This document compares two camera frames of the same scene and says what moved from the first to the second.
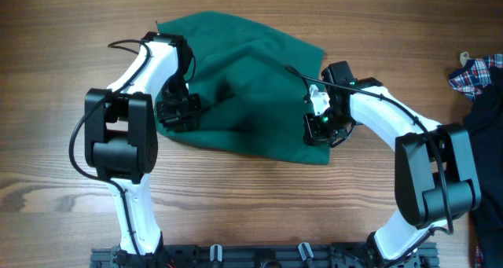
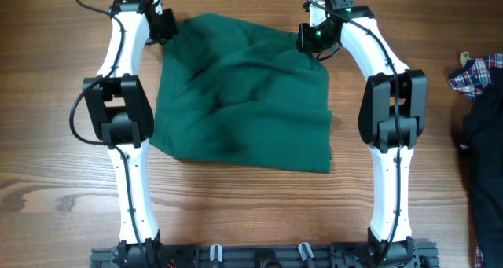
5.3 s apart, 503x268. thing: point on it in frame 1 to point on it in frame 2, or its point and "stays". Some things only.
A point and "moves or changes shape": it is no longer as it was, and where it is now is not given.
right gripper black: [314, 135] to [303, 42]
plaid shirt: [473, 82] stays
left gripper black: [176, 119] to [171, 29]
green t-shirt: [253, 84] moves or changes shape
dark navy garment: [483, 124] stays
